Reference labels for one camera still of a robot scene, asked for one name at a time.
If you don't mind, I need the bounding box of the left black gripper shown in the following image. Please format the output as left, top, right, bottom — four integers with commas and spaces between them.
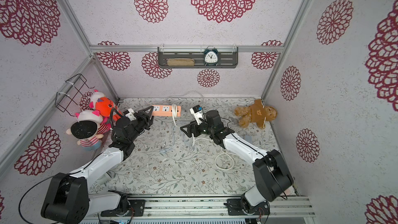
129, 106, 155, 143

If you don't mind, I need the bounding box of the pink power strip white cord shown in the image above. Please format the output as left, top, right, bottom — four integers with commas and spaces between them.
151, 103, 236, 172

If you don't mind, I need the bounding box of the light blue power strip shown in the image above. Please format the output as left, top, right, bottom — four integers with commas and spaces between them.
160, 124, 253, 154

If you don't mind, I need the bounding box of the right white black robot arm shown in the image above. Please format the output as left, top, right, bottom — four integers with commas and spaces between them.
180, 105, 294, 208

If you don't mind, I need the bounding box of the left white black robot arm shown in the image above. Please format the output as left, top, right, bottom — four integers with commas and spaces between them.
40, 106, 154, 224

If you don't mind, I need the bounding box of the floral table mat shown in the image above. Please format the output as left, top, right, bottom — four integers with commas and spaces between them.
89, 97, 278, 195

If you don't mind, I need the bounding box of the orange fish plush toy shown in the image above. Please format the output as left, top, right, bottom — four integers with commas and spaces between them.
89, 90, 120, 123

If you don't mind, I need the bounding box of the tan pouch on shelf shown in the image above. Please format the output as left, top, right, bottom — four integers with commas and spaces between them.
167, 58, 195, 67

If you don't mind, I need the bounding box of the black faced striped plush doll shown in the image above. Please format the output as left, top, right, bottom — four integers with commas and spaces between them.
66, 110, 110, 151

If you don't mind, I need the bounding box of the brown teddy bear plush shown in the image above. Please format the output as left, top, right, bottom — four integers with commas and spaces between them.
234, 99, 278, 129

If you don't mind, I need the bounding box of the teal alarm clock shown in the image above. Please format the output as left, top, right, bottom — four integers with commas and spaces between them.
204, 48, 219, 66

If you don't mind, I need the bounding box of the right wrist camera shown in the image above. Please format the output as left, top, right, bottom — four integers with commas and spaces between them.
190, 105, 205, 125

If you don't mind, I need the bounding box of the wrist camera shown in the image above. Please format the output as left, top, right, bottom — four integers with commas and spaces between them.
123, 108, 136, 121
190, 105, 205, 125

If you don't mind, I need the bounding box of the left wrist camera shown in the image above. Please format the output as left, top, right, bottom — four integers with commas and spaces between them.
123, 108, 136, 121

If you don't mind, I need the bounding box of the grey wall shelf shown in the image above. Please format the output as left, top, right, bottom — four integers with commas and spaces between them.
158, 46, 238, 68

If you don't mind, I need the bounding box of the black wire wall basket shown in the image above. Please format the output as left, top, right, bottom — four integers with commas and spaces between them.
54, 73, 95, 117

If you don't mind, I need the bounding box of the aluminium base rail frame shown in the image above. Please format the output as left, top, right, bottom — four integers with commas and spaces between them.
54, 195, 316, 224

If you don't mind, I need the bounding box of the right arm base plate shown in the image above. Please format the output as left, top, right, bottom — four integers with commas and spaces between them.
224, 198, 270, 216

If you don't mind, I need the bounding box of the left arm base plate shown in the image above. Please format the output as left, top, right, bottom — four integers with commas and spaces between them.
99, 199, 146, 217

